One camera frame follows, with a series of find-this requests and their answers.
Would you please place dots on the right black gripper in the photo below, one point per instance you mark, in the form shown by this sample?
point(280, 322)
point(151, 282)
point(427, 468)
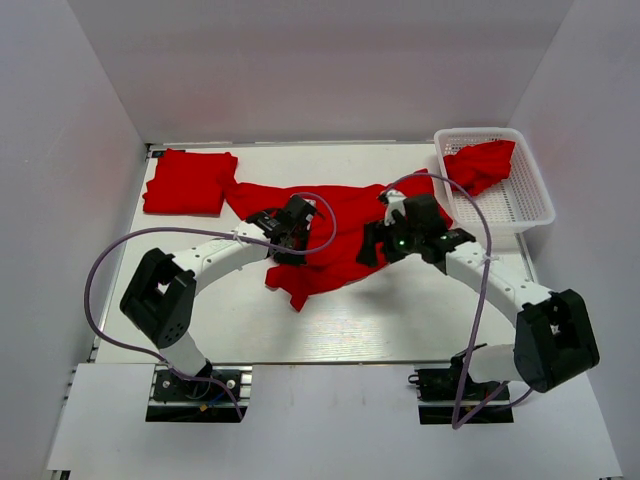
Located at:
point(379, 232)

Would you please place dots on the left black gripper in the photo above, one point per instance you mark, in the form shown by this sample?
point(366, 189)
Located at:
point(297, 259)

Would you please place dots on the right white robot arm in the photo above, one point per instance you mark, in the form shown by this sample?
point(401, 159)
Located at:
point(554, 340)

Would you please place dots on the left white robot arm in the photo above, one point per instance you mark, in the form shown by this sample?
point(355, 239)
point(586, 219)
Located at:
point(159, 298)

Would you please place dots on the folded red t shirt stack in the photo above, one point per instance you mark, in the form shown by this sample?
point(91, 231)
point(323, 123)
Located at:
point(186, 183)

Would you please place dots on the red t shirt in basket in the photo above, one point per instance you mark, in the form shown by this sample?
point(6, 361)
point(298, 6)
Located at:
point(476, 168)

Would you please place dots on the white plastic basket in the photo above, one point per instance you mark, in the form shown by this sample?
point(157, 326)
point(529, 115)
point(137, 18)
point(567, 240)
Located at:
point(512, 206)

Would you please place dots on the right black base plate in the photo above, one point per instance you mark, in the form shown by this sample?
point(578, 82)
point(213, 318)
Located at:
point(436, 392)

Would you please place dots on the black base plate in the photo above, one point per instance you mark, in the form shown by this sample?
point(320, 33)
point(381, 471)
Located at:
point(436, 392)
point(172, 400)

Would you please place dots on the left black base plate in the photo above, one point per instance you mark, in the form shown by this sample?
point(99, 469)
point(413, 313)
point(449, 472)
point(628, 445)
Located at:
point(172, 400)

